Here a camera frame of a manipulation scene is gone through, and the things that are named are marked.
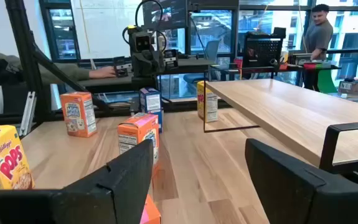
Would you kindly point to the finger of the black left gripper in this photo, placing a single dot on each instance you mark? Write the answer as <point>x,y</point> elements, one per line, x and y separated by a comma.
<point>171,59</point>
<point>122,67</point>

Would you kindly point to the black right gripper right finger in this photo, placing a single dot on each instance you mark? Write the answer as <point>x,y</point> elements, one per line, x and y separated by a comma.
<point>306,199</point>

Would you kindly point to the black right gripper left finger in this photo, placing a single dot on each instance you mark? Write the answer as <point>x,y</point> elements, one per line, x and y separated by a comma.
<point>73,205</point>

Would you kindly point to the blue Frosted Flakes cereal box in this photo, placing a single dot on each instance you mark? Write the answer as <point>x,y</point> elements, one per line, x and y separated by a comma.
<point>150,101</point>

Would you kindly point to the yellow Pops cereal box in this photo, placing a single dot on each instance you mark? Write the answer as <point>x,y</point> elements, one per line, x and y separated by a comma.
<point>206,101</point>
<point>2,157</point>

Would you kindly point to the orange Mini Wheats cereal box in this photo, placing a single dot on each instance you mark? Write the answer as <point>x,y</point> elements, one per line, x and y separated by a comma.
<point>135,130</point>
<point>150,214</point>
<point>78,113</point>

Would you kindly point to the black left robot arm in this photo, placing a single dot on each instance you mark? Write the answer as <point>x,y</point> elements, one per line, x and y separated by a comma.
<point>143,84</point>

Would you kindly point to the dark grey desk top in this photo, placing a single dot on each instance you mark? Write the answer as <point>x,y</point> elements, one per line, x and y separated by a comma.
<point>181,67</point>

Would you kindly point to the person's hand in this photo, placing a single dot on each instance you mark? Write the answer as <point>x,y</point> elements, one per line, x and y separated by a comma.
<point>102,73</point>

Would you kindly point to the blue grey office chair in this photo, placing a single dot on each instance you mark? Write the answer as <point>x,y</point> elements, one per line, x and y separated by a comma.
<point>211,49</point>

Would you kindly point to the dark computer monitor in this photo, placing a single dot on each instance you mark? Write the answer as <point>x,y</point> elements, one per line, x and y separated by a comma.
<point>166,14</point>

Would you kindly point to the black plastic crate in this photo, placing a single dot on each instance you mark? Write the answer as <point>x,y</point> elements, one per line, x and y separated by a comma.
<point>262,49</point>

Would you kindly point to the green plastic chair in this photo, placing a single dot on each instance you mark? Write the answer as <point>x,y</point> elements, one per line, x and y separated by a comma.
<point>326,82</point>

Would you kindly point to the grey labelled box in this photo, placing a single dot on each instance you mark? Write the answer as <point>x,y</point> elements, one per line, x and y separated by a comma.
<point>350,87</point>

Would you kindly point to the person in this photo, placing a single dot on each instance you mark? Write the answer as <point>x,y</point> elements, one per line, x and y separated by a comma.
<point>318,34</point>

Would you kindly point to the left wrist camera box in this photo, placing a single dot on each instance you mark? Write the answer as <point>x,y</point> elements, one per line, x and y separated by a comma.
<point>143,42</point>

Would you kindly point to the wooden shelf with black frame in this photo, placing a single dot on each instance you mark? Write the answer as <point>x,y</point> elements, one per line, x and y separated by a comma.
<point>290,109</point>

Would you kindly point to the black metal rig frame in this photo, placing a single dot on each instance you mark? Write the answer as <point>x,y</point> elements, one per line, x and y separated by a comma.
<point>26,46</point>

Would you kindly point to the silver aluminium bracket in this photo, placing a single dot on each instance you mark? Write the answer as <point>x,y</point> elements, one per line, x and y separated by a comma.
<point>27,113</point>

